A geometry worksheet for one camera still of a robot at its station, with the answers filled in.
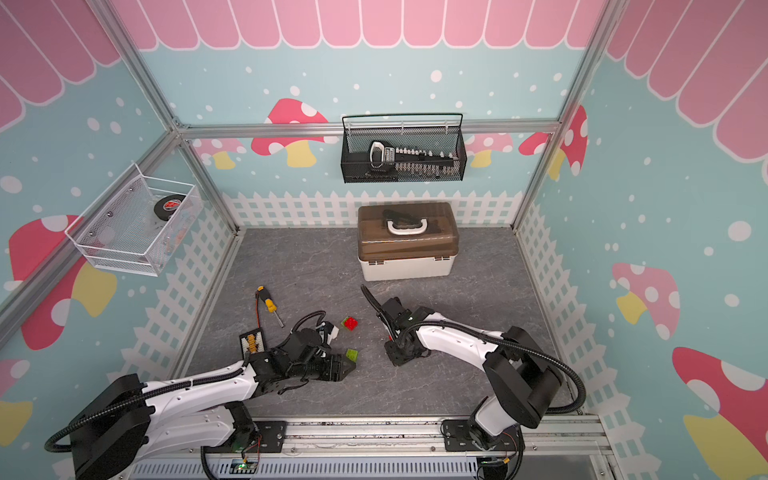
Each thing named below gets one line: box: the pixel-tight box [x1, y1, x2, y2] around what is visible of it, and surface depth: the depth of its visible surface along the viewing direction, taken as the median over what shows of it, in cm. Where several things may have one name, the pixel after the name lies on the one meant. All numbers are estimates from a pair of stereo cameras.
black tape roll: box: [154, 194, 186, 221], surface depth 81 cm
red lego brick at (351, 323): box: [344, 316, 359, 332], surface depth 94 cm
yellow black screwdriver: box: [257, 285, 285, 328], surface depth 100 cm
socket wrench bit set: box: [365, 140, 460, 181], surface depth 91 cm
